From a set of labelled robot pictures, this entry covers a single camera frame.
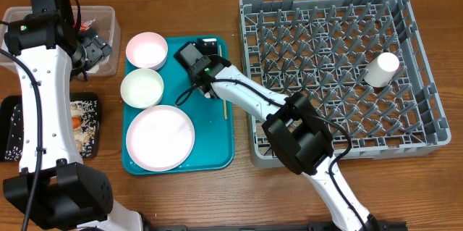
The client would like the wooden chopstick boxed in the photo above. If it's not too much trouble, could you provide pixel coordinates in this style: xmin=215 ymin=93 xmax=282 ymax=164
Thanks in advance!
xmin=218 ymin=45 xmax=228 ymax=120

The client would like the red snack wrapper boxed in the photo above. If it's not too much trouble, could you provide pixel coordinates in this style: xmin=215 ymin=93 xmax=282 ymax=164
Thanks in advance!
xmin=80 ymin=19 xmax=95 ymax=31

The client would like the pink bowl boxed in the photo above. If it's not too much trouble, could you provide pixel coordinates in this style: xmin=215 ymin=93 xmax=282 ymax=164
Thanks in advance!
xmin=125 ymin=32 xmax=169 ymax=70

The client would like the large pink plate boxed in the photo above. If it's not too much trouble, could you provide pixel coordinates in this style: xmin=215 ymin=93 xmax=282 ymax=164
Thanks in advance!
xmin=126 ymin=105 xmax=195 ymax=172

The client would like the white cup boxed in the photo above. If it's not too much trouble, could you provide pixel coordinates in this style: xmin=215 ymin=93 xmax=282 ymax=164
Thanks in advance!
xmin=364 ymin=52 xmax=399 ymax=88

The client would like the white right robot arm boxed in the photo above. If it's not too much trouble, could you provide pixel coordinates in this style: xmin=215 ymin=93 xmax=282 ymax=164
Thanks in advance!
xmin=174 ymin=40 xmax=380 ymax=230

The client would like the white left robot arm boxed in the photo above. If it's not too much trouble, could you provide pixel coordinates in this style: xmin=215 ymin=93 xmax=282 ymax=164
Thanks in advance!
xmin=1 ymin=0 xmax=150 ymax=230

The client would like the black food waste tray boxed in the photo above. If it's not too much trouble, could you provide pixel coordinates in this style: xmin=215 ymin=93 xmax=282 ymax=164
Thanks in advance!
xmin=1 ymin=92 xmax=102 ymax=162

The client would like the grey dishwasher rack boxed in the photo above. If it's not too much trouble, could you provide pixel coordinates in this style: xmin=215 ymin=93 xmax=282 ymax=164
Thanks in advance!
xmin=239 ymin=0 xmax=451 ymax=159

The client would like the clear plastic bin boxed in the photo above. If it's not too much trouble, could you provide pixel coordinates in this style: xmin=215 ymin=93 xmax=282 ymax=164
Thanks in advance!
xmin=1 ymin=6 xmax=121 ymax=76

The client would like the white bowl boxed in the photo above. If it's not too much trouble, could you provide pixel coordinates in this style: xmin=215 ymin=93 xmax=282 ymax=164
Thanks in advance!
xmin=120 ymin=68 xmax=164 ymax=109

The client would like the orange carrot piece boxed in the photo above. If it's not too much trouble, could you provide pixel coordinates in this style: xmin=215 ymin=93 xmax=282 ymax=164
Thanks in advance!
xmin=72 ymin=117 xmax=82 ymax=129

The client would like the teal plastic tray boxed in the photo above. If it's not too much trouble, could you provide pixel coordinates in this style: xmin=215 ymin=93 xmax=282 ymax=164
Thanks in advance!
xmin=121 ymin=35 xmax=235 ymax=176

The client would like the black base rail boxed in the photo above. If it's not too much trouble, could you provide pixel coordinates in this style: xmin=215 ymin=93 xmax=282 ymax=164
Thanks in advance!
xmin=151 ymin=220 xmax=408 ymax=231

